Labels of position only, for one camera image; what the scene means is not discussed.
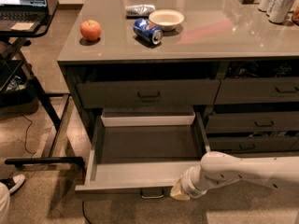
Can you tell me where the grey drawer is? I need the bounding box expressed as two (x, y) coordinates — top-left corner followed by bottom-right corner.
(208, 136), (298, 153)
(76, 79), (220, 108)
(75, 114), (207, 201)
(215, 77), (299, 105)
(206, 111), (299, 133)

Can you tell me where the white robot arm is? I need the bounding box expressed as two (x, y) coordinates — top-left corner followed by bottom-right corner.
(170, 151), (299, 201)

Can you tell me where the grey counter cabinet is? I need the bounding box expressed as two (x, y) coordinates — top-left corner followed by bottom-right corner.
(58, 0), (299, 145)

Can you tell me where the black and white sneaker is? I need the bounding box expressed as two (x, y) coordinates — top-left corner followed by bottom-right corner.
(0, 174), (25, 195)

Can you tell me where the blue pepsi can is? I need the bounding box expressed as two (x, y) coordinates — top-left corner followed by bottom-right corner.
(133, 18), (163, 45)

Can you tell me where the white trouser leg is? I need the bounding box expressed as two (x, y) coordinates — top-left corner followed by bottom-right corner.
(0, 184), (10, 224)

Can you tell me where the white bowl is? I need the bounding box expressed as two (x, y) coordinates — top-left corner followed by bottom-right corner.
(149, 9), (184, 31)

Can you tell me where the red apple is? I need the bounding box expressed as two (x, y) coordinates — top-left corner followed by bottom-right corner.
(80, 20), (101, 41)

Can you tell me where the crumpled silver chip bag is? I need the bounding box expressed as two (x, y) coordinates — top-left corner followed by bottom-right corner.
(126, 4), (156, 17)

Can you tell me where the white can front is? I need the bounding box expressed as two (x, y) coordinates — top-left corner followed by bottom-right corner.
(269, 0), (295, 23)

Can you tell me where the black laptop stand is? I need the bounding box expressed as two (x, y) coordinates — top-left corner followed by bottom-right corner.
(0, 0), (85, 169)

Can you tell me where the open laptop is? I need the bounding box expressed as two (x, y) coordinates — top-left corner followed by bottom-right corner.
(0, 0), (49, 34)

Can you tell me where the black cable on floor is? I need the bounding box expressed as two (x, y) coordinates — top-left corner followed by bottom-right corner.
(17, 105), (37, 156)

